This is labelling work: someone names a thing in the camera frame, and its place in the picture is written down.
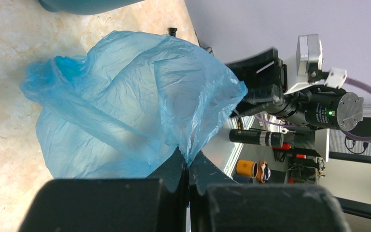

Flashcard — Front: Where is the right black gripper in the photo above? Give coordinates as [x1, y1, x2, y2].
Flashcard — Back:
[226, 47, 284, 117]

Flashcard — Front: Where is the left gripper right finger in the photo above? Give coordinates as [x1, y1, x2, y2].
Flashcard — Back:
[188, 152, 351, 232]

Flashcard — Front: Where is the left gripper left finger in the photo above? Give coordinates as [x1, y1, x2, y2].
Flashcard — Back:
[19, 150, 188, 232]

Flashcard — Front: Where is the blue plastic trash bag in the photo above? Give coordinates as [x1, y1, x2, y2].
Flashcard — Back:
[20, 31, 248, 179]

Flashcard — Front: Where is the teal plastic trash bin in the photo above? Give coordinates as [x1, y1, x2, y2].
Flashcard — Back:
[38, 0, 141, 15]

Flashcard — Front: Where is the black cylindrical tool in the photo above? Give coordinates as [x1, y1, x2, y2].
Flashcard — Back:
[229, 129, 284, 147]

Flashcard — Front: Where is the small black clip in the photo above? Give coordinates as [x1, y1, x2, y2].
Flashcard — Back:
[168, 28, 178, 37]

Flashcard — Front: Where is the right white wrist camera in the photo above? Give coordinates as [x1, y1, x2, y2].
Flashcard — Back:
[283, 34, 347, 95]

